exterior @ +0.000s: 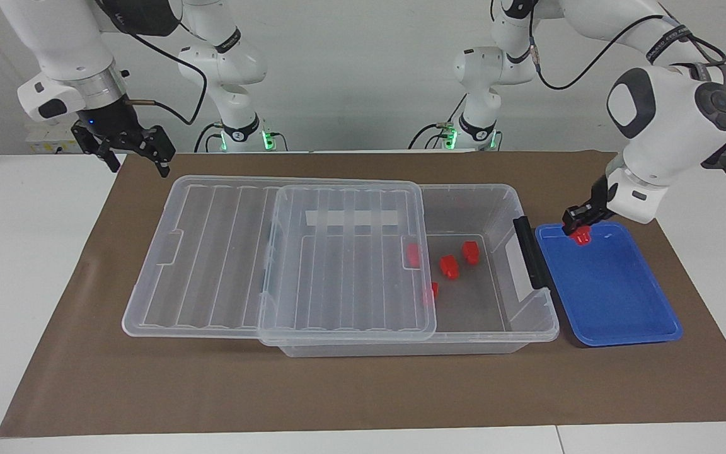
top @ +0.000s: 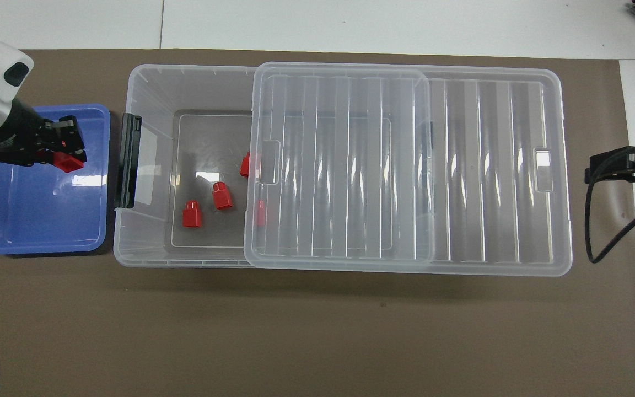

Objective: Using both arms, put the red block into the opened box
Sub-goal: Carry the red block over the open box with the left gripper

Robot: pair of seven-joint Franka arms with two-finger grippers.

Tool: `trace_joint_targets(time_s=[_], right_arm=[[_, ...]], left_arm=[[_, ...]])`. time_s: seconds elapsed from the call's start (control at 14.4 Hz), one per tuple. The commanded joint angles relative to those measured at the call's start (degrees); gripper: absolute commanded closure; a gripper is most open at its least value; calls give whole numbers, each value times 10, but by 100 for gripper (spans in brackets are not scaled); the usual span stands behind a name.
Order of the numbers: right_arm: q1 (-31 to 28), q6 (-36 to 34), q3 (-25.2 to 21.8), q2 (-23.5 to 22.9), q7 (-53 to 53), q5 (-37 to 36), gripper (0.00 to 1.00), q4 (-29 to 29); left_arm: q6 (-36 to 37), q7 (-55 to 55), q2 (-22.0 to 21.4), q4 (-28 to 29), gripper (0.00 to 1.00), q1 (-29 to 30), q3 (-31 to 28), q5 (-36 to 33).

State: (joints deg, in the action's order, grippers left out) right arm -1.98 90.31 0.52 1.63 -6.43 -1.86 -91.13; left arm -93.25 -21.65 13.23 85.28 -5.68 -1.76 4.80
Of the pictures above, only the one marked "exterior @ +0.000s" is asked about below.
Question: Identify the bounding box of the black cable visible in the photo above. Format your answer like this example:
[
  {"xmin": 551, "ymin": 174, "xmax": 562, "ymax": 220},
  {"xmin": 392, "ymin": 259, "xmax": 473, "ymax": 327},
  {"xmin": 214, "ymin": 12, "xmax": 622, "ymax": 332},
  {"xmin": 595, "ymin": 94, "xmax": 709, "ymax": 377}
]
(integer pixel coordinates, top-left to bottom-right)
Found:
[
  {"xmin": 408, "ymin": 95, "xmax": 466, "ymax": 151},
  {"xmin": 125, "ymin": 28, "xmax": 208, "ymax": 125},
  {"xmin": 527, "ymin": 13, "xmax": 726, "ymax": 91},
  {"xmin": 194, "ymin": 122, "xmax": 222, "ymax": 154}
]

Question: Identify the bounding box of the black box latch handle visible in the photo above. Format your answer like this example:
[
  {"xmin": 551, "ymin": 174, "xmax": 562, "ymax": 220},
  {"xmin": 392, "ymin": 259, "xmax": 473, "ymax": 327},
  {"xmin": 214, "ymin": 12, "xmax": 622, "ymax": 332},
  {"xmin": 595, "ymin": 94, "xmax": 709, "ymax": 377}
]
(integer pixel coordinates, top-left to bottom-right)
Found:
[{"xmin": 512, "ymin": 216, "xmax": 551, "ymax": 291}]

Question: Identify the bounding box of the white power strip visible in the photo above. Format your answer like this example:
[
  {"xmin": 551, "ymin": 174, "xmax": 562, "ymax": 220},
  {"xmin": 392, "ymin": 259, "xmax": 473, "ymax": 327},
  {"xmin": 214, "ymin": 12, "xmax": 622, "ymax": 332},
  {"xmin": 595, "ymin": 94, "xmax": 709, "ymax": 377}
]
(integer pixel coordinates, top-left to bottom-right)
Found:
[{"xmin": 26, "ymin": 124, "xmax": 81, "ymax": 154}]

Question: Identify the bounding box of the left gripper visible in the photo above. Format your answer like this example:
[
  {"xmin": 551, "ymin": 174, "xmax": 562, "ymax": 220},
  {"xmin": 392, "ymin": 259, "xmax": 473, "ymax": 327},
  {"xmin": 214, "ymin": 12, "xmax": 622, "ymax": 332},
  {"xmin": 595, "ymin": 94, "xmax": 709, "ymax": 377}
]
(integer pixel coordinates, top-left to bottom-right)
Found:
[{"xmin": 562, "ymin": 173, "xmax": 614, "ymax": 236}]

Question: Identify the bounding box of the clear plastic box lid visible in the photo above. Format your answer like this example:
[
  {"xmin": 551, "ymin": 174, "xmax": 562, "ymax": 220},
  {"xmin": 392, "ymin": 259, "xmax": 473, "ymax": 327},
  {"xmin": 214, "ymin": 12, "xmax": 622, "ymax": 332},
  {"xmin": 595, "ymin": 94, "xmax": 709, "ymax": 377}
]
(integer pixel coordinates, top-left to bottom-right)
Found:
[{"xmin": 122, "ymin": 175, "xmax": 438, "ymax": 347}]

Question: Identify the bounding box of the blue plastic tray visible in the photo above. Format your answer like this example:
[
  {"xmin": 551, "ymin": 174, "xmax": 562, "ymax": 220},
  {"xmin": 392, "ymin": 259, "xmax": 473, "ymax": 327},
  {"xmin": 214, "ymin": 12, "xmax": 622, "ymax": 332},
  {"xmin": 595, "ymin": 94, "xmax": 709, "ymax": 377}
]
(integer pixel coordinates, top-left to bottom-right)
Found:
[{"xmin": 534, "ymin": 221, "xmax": 684, "ymax": 348}]

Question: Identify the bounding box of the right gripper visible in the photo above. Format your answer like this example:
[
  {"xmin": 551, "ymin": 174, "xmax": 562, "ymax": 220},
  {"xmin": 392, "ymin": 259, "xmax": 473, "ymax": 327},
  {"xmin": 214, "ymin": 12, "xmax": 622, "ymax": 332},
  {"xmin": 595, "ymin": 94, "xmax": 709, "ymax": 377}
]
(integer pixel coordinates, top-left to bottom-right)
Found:
[{"xmin": 71, "ymin": 98, "xmax": 177, "ymax": 179}]

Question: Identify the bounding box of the clear plastic storage box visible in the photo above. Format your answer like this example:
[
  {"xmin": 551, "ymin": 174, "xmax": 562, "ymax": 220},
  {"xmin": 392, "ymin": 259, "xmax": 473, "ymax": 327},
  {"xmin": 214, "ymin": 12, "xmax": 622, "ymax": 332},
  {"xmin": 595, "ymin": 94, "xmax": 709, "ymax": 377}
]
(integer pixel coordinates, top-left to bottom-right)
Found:
[{"xmin": 258, "ymin": 182, "xmax": 560, "ymax": 359}]

